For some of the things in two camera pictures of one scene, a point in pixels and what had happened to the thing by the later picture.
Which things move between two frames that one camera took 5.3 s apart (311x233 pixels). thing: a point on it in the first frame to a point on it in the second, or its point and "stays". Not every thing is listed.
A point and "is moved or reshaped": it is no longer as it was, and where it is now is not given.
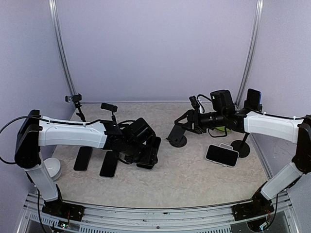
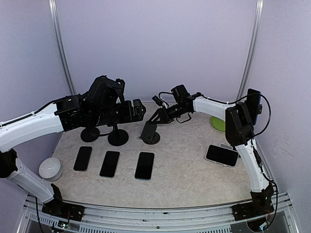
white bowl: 54,167 stays
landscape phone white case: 222,156 stays
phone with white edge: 151,158 to 144,170
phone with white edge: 109,167 stays
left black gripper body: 140,155 to 128,115
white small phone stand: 226,146 stays
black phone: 83,157 stays
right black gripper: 192,113 to 164,115
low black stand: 176,137 is moved or reshaped
